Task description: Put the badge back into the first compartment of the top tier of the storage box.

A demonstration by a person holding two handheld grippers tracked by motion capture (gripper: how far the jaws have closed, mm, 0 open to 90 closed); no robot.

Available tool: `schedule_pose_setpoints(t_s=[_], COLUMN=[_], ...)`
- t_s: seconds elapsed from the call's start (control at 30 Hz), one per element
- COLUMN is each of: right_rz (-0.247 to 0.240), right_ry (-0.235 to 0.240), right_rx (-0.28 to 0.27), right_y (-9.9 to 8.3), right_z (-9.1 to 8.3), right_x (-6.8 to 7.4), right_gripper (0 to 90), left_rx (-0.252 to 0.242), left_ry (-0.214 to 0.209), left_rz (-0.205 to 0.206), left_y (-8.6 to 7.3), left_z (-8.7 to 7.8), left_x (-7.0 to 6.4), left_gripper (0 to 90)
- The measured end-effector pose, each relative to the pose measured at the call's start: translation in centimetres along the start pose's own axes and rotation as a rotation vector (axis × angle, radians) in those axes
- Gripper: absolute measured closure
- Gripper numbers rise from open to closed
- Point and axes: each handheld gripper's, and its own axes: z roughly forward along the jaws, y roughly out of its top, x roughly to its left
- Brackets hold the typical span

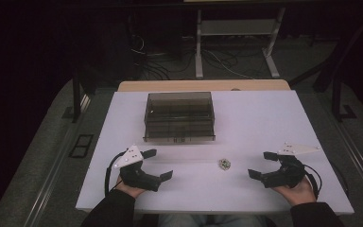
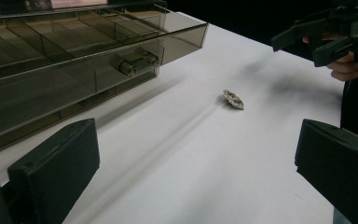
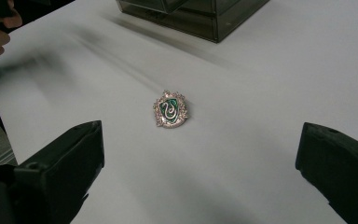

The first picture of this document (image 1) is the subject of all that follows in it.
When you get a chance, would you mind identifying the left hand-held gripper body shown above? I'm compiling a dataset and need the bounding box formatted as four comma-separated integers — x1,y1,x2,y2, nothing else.
112,145,163,193

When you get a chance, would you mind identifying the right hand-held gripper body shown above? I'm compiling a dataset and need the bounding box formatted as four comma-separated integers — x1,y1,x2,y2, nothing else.
260,142,321,189

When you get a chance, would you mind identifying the small pale green item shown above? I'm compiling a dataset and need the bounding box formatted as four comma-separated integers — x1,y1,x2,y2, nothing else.
218,158,232,171

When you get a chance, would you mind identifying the clear brown compartment box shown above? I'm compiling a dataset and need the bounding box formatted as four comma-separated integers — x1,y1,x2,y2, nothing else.
143,91,216,143

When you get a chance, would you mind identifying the person's left hand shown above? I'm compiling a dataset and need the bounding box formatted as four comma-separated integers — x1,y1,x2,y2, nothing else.
114,175,147,200

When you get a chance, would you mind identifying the person's right hand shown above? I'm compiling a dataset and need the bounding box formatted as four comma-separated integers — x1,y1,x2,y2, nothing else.
270,177,317,208

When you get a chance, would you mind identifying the wooden table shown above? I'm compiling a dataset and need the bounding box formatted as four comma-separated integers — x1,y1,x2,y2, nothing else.
117,79,292,93

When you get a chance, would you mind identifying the black metal stand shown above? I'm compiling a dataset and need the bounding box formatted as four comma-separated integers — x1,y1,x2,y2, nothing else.
331,75,357,123
61,67,86,124

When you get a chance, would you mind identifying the white metal table stand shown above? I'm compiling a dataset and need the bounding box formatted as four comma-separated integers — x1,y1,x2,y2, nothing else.
195,7,286,79

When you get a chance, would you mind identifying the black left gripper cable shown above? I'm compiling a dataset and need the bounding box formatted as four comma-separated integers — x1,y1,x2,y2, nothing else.
104,150,128,197

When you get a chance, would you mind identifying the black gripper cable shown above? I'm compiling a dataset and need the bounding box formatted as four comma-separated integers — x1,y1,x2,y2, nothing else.
104,150,128,197
302,163,323,201

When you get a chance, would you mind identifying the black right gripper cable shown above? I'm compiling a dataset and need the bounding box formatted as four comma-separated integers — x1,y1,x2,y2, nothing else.
302,163,323,201

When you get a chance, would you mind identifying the metal floor rail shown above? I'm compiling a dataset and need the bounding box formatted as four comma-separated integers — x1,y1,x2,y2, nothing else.
315,93,363,206
23,94,93,227

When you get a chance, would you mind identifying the bundle of floor cables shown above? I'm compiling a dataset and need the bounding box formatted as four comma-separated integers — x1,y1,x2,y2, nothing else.
129,32,266,81

